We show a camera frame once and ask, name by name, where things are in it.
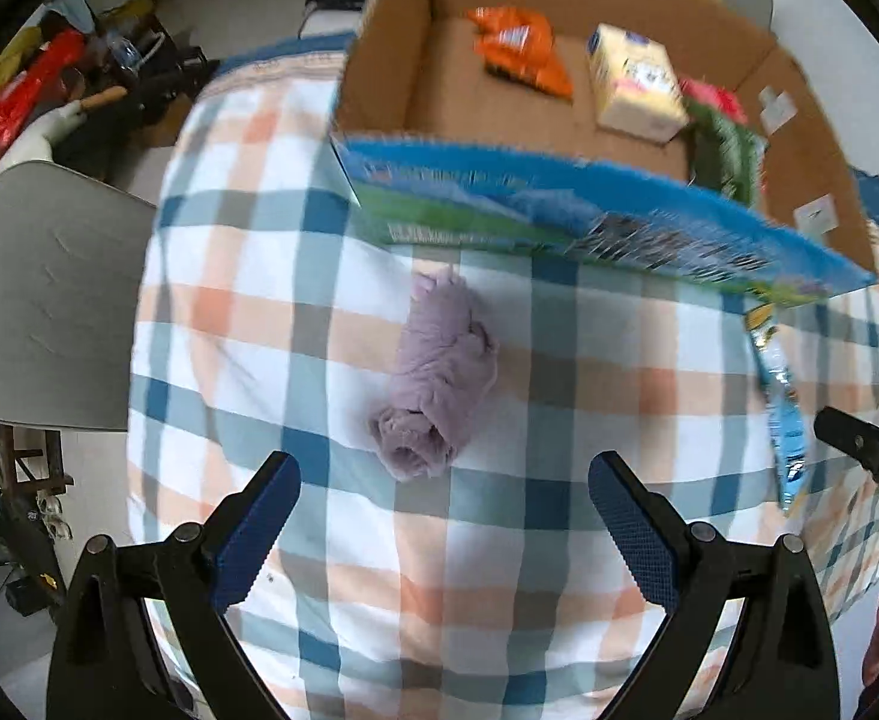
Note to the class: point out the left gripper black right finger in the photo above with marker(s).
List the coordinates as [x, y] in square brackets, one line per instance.
[781, 663]

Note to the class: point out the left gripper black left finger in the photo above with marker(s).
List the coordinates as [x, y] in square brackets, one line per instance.
[106, 662]

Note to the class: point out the blue white long packet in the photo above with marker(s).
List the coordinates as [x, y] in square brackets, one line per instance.
[781, 402]

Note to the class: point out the green snack bag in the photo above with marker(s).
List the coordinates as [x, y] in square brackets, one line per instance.
[725, 156]

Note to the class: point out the purple towel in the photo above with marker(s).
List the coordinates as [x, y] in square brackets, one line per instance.
[446, 364]

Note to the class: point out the orange snack bag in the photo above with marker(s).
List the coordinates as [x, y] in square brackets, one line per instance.
[519, 44]

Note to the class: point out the plaid checkered tablecloth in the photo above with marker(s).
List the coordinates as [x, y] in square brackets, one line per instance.
[268, 320]

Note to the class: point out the red snack bag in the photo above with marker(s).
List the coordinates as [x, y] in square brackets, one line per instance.
[717, 97]

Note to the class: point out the yellow tissue pack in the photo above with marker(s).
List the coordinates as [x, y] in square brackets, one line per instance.
[636, 90]

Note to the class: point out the blue printed cardboard box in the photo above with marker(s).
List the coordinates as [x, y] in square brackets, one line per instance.
[440, 150]

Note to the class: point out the red bag on floor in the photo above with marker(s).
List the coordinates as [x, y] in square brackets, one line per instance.
[19, 98]

